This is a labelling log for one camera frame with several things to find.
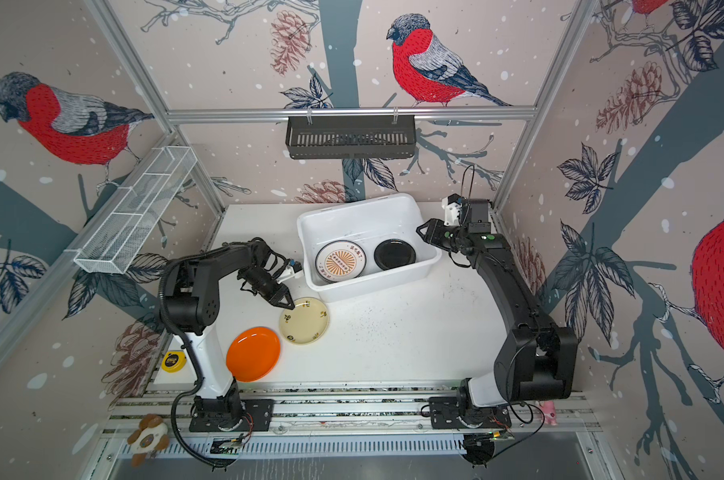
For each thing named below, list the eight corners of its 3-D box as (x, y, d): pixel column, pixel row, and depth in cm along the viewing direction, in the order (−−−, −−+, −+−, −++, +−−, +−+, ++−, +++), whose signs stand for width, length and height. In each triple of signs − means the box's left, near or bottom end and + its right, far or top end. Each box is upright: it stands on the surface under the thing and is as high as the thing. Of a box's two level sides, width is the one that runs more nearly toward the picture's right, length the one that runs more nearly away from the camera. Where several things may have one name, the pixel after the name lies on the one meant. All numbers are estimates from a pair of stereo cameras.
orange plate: (223, 382, 81) (218, 379, 78) (238, 330, 90) (234, 326, 87) (274, 382, 81) (270, 379, 78) (284, 330, 90) (281, 326, 87)
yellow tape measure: (164, 372, 83) (157, 369, 81) (172, 354, 87) (166, 350, 84) (182, 372, 83) (176, 369, 81) (189, 354, 87) (183, 350, 84)
